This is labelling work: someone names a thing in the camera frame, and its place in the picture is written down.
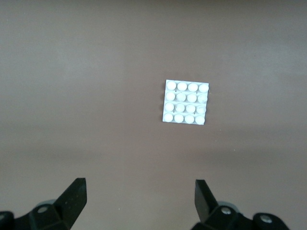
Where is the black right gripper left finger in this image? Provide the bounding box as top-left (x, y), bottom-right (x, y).
top-left (0, 177), bottom-right (88, 230)

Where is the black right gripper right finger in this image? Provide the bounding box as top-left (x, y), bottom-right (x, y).
top-left (191, 179), bottom-right (291, 230)

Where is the white studded base plate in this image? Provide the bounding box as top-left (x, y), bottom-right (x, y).
top-left (162, 79), bottom-right (212, 125)

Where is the brown table cover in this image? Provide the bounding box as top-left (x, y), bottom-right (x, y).
top-left (0, 0), bottom-right (307, 230)

